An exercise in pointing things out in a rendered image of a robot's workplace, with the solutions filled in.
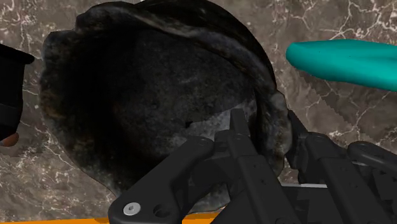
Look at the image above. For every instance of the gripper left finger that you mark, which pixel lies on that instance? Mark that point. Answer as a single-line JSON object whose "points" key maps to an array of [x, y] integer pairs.
{"points": [[248, 173]]}

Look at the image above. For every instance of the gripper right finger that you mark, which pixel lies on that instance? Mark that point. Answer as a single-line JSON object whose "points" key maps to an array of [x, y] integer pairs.
{"points": [[335, 173]]}

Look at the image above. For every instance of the dark stone bowl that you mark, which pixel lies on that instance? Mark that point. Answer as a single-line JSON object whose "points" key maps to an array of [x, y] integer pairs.
{"points": [[139, 102]]}

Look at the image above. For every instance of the teal rounded elongated object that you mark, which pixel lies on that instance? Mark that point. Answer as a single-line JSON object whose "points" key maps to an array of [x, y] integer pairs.
{"points": [[344, 60]]}

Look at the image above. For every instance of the orange flat board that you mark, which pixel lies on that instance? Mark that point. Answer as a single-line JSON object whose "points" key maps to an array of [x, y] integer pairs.
{"points": [[62, 221]]}

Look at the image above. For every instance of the black cylindrical object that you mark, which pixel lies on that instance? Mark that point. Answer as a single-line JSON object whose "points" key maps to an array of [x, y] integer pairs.
{"points": [[10, 93]]}

